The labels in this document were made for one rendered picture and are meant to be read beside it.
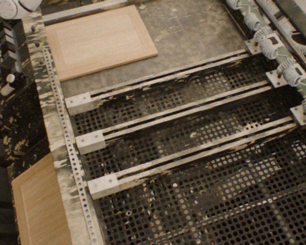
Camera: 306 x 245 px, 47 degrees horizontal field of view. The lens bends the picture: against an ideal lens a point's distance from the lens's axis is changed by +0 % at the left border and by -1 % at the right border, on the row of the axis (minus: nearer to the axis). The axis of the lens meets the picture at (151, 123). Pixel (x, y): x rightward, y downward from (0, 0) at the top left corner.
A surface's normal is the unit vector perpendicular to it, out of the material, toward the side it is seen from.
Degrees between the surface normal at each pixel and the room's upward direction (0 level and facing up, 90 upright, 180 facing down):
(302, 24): 90
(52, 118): 57
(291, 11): 90
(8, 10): 90
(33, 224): 90
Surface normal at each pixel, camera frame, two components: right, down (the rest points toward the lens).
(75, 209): -0.01, -0.54
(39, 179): -0.53, -0.29
